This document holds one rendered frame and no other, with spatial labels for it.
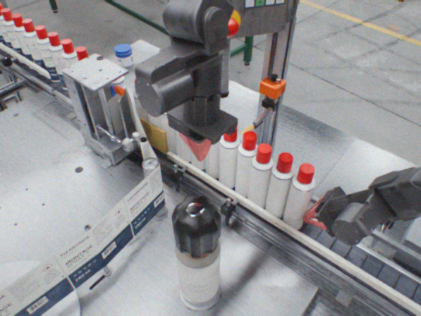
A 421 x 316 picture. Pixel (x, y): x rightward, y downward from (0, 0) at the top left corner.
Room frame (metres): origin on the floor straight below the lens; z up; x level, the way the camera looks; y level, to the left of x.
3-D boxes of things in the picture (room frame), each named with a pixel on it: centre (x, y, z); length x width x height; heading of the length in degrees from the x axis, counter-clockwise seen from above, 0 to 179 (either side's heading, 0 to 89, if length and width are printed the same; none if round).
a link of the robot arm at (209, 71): (0.45, 0.02, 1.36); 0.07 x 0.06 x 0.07; 134
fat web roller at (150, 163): (0.55, 0.13, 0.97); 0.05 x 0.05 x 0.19
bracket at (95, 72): (0.80, 0.30, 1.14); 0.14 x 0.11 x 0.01; 51
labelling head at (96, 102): (0.80, 0.29, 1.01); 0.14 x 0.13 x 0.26; 51
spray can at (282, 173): (0.55, -0.16, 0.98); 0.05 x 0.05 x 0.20
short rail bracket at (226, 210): (0.54, -0.04, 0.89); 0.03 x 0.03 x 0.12; 51
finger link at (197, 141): (0.46, 0.03, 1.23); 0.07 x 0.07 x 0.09; 50
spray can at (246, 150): (0.62, -0.09, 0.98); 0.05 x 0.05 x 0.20
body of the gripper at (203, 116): (0.45, 0.01, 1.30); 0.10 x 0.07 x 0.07; 50
